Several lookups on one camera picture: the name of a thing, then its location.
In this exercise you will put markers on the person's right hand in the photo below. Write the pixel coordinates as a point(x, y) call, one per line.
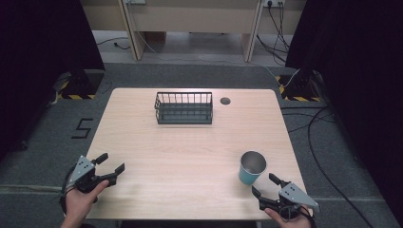
point(286, 222)

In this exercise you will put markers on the black curtain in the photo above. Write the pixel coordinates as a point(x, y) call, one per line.
point(41, 63)
point(358, 79)

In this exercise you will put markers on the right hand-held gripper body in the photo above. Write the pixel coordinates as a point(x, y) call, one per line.
point(294, 198)

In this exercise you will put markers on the blue cup with metal inside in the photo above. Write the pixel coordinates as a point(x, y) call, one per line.
point(251, 167)

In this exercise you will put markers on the white power strip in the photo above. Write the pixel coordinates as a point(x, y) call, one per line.
point(274, 2)

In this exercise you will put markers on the beige wooden desk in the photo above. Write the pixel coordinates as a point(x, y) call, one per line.
point(193, 19)

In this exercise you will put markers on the person's left hand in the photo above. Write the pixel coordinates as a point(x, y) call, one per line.
point(80, 202)

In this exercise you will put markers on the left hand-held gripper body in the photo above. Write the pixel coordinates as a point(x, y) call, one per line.
point(83, 171)

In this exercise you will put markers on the stand base with hazard tape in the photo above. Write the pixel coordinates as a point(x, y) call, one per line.
point(81, 85)
point(299, 88)

